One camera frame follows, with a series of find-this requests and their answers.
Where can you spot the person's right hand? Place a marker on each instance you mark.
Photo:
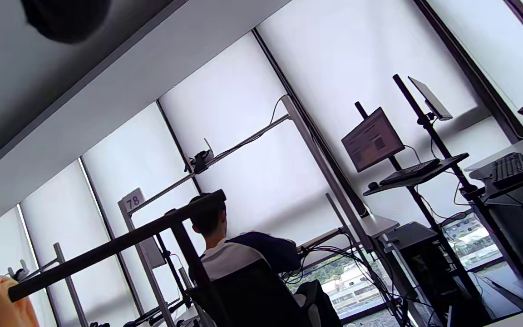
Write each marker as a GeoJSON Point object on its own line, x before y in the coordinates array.
{"type": "Point", "coordinates": [66, 20]}

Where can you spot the dark wooden towel rack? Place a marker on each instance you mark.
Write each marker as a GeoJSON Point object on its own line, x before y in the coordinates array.
{"type": "Point", "coordinates": [107, 247]}

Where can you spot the grey number sign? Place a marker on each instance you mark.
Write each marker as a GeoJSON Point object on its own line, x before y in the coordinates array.
{"type": "Point", "coordinates": [133, 202]}

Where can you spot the grey monitor panel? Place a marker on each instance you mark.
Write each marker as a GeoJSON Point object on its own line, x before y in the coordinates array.
{"type": "Point", "coordinates": [153, 252]}

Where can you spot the flat computer monitor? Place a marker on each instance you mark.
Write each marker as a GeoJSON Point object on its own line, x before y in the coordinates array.
{"type": "Point", "coordinates": [431, 100]}
{"type": "Point", "coordinates": [372, 141]}

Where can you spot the black mesh office chair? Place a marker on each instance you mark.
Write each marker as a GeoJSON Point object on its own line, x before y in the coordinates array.
{"type": "Point", "coordinates": [252, 299]}

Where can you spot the black computer mouse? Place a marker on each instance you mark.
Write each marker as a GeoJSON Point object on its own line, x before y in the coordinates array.
{"type": "Point", "coordinates": [373, 185]}

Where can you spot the black monitor stand with tray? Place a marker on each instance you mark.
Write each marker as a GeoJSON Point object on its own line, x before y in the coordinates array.
{"type": "Point", "coordinates": [426, 121]}
{"type": "Point", "coordinates": [452, 162]}

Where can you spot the black keyboard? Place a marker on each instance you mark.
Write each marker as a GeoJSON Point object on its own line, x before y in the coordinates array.
{"type": "Point", "coordinates": [409, 172]}
{"type": "Point", "coordinates": [509, 170]}

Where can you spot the overhead camera on rail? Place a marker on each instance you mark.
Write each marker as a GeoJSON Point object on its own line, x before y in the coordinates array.
{"type": "Point", "coordinates": [200, 160]}

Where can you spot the aluminium station frame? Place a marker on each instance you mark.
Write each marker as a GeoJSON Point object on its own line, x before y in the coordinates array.
{"type": "Point", "coordinates": [310, 141]}
{"type": "Point", "coordinates": [71, 290]}

